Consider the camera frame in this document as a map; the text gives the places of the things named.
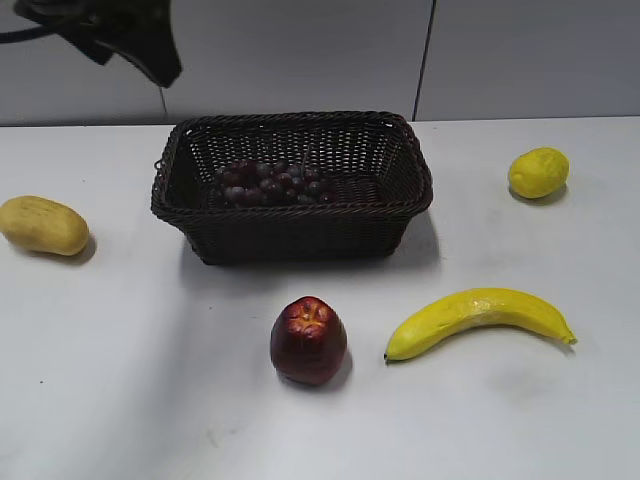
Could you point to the black wicker basket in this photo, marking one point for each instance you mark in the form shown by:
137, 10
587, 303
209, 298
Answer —
372, 159

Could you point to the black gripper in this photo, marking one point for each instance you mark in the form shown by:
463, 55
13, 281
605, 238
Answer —
144, 35

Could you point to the red apple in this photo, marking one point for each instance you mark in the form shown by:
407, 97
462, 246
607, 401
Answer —
308, 342

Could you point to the yellow banana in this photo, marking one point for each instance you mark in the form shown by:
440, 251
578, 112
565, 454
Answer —
476, 308

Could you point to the yellow mango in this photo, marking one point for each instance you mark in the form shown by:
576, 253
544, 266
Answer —
38, 224

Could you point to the purple grape bunch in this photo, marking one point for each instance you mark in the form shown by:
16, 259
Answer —
252, 183

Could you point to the yellow lemon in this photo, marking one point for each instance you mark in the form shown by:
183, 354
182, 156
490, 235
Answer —
538, 173

